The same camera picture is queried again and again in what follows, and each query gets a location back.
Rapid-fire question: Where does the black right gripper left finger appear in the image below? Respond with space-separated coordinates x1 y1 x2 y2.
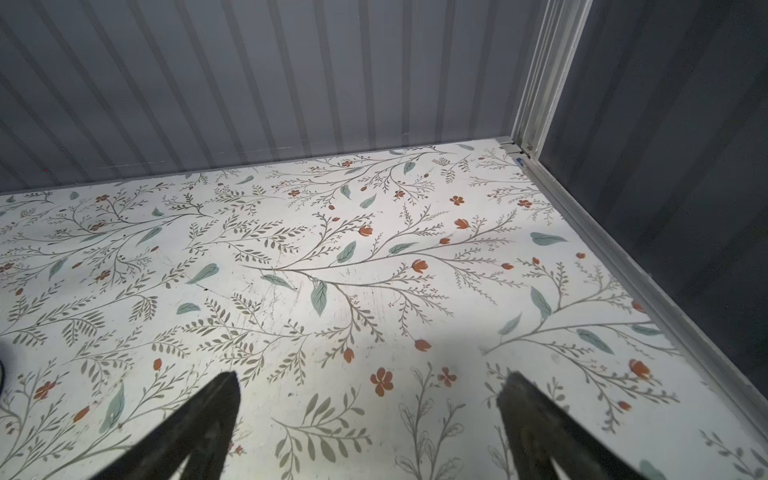
95 371 241 480

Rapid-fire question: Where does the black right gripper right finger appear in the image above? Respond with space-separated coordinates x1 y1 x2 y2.
497 371 643 480

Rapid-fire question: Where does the aluminium frame profile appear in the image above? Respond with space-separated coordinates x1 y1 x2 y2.
512 1 767 436

